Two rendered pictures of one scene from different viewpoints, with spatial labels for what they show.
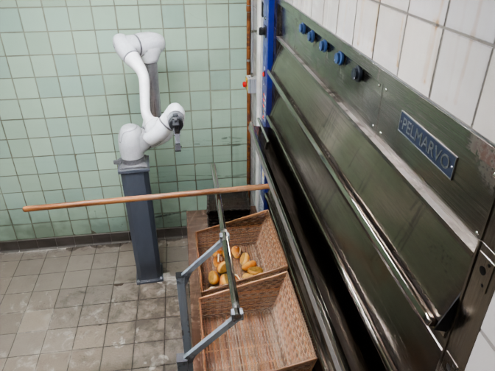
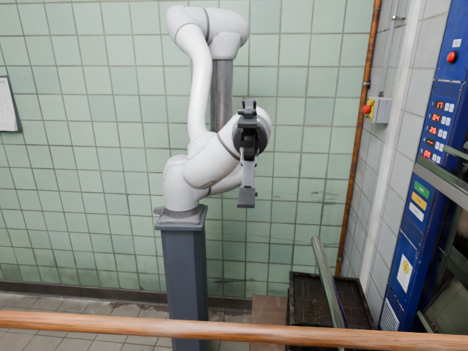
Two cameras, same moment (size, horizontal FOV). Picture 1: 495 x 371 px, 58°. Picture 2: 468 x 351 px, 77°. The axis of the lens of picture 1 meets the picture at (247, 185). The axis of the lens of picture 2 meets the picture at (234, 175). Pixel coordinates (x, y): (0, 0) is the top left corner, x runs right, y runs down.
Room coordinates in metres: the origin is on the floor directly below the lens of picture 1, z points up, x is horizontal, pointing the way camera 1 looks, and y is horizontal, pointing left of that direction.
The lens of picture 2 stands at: (1.60, 0.26, 1.64)
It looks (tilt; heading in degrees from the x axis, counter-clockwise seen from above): 21 degrees down; 14
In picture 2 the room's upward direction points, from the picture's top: straight up
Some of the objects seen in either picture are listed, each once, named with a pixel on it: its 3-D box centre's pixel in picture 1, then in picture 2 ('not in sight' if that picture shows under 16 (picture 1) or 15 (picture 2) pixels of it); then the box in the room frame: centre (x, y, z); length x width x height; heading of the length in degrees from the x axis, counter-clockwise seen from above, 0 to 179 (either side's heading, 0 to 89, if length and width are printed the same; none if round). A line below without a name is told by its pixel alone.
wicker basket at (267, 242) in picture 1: (238, 257); not in sight; (2.05, 0.06, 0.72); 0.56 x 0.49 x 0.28; 9
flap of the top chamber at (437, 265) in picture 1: (325, 119); not in sight; (1.52, -0.28, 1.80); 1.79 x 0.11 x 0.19; 8
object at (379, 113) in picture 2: (251, 84); (377, 109); (3.00, -0.03, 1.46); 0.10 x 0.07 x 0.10; 8
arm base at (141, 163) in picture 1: (130, 160); (177, 209); (2.70, 0.80, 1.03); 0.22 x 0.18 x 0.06; 102
